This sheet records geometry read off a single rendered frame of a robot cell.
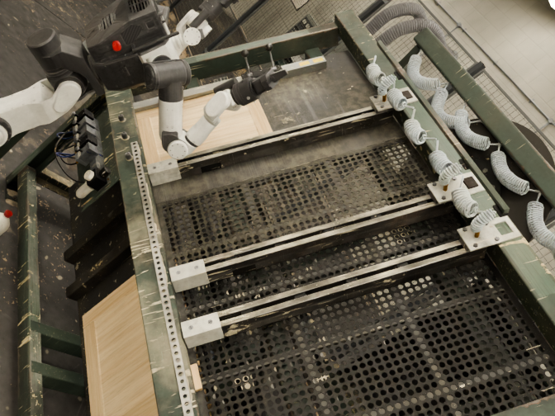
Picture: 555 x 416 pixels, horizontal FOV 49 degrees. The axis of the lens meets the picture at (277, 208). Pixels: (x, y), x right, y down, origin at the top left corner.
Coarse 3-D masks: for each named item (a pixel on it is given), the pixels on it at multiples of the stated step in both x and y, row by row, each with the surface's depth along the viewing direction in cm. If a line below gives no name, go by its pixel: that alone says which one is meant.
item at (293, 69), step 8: (320, 56) 298; (288, 64) 295; (296, 64) 295; (312, 64) 294; (320, 64) 295; (288, 72) 293; (296, 72) 294; (304, 72) 296; (224, 80) 292; (240, 80) 290; (192, 88) 289; (200, 88) 289; (208, 88) 288; (184, 96) 286; (192, 96) 287; (200, 96) 288; (136, 104) 285; (144, 104) 285; (152, 104) 284
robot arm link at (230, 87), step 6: (234, 78) 224; (222, 84) 226; (228, 84) 225; (234, 84) 223; (216, 90) 227; (222, 90) 226; (228, 90) 224; (234, 90) 221; (234, 96) 222; (240, 96) 221; (234, 102) 224; (240, 102) 222; (246, 102) 223; (228, 108) 225; (234, 108) 228
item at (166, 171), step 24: (384, 96) 258; (336, 120) 262; (360, 120) 260; (384, 120) 264; (240, 144) 256; (264, 144) 255; (288, 144) 258; (168, 168) 249; (192, 168) 253; (216, 168) 256
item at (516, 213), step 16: (480, 128) 294; (464, 144) 295; (544, 144) 270; (480, 160) 285; (512, 160) 276; (416, 176) 304; (416, 192) 300; (512, 192) 269; (528, 192) 265; (512, 208) 266; (544, 208) 258; (400, 240) 294; (528, 240) 256
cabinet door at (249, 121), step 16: (208, 96) 288; (144, 112) 284; (192, 112) 281; (224, 112) 279; (240, 112) 278; (256, 112) 277; (144, 128) 276; (224, 128) 272; (240, 128) 271; (256, 128) 270; (144, 144) 269; (160, 144) 268; (208, 144) 265; (160, 160) 261
